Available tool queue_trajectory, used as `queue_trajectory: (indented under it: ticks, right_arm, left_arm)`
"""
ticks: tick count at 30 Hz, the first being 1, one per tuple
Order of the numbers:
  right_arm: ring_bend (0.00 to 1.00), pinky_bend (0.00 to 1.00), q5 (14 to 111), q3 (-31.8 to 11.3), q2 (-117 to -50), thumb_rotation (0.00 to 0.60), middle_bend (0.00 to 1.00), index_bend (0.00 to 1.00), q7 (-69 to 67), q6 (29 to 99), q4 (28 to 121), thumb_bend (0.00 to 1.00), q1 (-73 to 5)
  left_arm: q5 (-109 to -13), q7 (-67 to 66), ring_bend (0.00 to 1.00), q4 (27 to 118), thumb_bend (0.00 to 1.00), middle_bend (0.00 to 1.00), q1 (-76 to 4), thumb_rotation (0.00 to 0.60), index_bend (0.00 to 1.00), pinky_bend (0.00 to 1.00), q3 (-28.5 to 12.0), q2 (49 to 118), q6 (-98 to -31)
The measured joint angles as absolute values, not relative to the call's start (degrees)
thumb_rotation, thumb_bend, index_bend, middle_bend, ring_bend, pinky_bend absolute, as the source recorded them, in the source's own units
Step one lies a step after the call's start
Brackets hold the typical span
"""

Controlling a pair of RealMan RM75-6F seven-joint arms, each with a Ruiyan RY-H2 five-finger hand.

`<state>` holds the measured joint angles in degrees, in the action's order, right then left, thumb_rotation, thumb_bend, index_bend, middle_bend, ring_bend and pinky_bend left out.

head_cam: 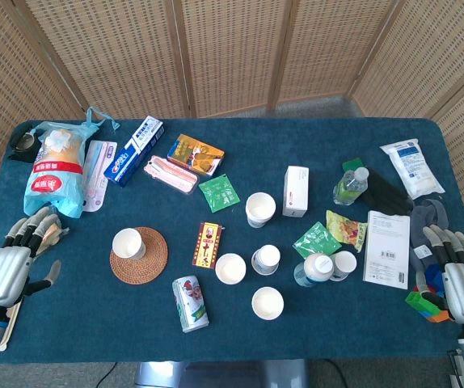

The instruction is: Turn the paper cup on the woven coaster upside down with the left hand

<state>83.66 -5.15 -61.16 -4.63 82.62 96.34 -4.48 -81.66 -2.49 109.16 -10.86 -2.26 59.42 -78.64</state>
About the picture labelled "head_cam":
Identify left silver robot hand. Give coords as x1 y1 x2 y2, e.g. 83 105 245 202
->
0 207 62 320

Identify white paper cup green print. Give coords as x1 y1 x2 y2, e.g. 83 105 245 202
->
251 286 285 321
112 227 145 259

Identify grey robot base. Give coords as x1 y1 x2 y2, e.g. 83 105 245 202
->
134 358 310 388

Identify paper cup dark blue flower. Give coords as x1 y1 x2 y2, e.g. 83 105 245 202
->
329 250 358 282
214 252 247 285

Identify upturned paper cup blue flower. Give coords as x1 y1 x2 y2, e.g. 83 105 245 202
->
251 244 281 276

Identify colourful toy building blocks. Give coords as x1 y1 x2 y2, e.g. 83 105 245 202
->
404 262 452 323

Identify wrapped sandwich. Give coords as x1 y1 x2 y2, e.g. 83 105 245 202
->
33 213 70 259

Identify grey socks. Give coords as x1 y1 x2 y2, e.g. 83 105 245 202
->
408 198 449 282

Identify flat white barcode box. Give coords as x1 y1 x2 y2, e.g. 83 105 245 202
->
362 209 411 290

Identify light blue bread bag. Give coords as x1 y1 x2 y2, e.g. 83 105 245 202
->
23 106 120 219

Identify black cloth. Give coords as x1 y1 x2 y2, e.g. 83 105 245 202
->
359 167 415 217

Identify pink toothbrush package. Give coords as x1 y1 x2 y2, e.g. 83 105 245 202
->
81 139 119 213

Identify black round pouch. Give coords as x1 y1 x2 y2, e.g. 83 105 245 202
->
7 124 40 163

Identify white cotton pad pack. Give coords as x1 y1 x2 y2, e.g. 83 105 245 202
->
379 138 446 200

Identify yellow snack packet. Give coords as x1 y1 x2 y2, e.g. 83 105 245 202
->
325 209 369 253

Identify round woven rattan coaster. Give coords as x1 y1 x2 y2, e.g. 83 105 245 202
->
109 226 169 286

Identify milk drink bottle blue label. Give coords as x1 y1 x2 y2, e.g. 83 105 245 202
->
293 252 335 289

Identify green label water bottle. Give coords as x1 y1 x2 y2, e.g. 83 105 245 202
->
332 166 370 206

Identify green tea sachet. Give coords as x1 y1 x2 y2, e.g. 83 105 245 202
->
292 221 342 259
198 173 241 214

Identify blue white toothpaste box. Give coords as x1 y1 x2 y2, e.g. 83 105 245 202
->
103 116 165 188

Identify white green drink can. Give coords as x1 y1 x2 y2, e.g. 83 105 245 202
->
171 275 210 334

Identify pink cutlery case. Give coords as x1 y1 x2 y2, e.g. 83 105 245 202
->
142 154 200 197

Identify small white carton box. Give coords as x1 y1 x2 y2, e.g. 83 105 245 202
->
282 165 310 218

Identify red yellow spice box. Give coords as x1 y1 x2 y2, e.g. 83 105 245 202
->
192 221 223 269

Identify yellow orange carton box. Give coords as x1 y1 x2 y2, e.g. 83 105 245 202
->
167 133 226 177

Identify stacked paper cups blue flower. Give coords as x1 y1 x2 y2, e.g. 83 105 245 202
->
245 192 277 229

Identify teal table cloth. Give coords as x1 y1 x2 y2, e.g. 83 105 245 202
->
0 117 464 365

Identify bamboo folding screen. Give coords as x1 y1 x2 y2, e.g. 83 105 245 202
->
0 0 464 227

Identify black floor cable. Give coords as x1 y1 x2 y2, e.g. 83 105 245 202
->
328 358 349 384
100 361 119 386

